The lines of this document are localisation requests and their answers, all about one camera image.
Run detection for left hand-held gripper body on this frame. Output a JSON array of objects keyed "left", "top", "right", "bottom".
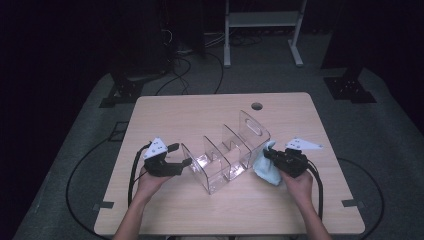
[{"left": 142, "top": 136, "right": 184, "bottom": 178}]

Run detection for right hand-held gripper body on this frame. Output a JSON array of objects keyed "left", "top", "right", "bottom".
[{"left": 270, "top": 136, "right": 324, "bottom": 179}]

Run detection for light blue quilted cloth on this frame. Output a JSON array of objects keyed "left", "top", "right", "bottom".
[{"left": 252, "top": 139, "right": 283, "bottom": 187}]

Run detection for clear plastic divided organizer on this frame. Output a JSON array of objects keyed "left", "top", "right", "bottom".
[{"left": 180, "top": 109, "right": 272, "bottom": 196}]

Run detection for person's left hand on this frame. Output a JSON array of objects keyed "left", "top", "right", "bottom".
[{"left": 135, "top": 165, "right": 175, "bottom": 202}]

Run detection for person's right hand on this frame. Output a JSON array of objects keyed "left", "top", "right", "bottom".
[{"left": 279, "top": 169, "right": 315, "bottom": 210}]

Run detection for grey tape strip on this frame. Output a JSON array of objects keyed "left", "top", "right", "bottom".
[
  {"left": 92, "top": 200, "right": 115, "bottom": 212},
  {"left": 341, "top": 198, "right": 366, "bottom": 209}
]

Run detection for black stand base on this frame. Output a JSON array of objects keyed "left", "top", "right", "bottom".
[
  {"left": 322, "top": 64, "right": 378, "bottom": 105},
  {"left": 98, "top": 71, "right": 145, "bottom": 109}
]

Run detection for white metal stand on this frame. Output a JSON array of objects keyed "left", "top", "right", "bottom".
[{"left": 223, "top": 0, "right": 309, "bottom": 68}]

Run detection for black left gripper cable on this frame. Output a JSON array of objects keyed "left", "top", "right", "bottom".
[{"left": 127, "top": 141, "right": 153, "bottom": 208}]

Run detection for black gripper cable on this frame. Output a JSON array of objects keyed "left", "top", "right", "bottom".
[
  {"left": 305, "top": 160, "right": 325, "bottom": 222},
  {"left": 127, "top": 141, "right": 153, "bottom": 208}
]

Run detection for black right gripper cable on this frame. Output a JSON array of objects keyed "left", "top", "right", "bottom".
[{"left": 305, "top": 160, "right": 325, "bottom": 222}]

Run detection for tangled black floor cables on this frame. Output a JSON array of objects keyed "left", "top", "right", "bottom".
[{"left": 154, "top": 49, "right": 225, "bottom": 97}]

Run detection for black floor cable loop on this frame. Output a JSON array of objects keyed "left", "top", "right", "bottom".
[
  {"left": 65, "top": 135, "right": 118, "bottom": 240},
  {"left": 335, "top": 156, "right": 385, "bottom": 240}
]

